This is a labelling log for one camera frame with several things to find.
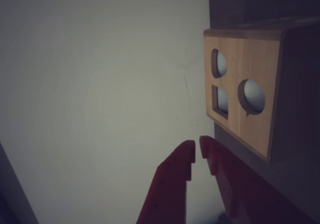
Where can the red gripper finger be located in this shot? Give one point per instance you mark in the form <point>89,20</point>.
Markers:
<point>171,184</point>
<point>240,189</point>

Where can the wooden shape sorter box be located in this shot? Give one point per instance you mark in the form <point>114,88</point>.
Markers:
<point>252,61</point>

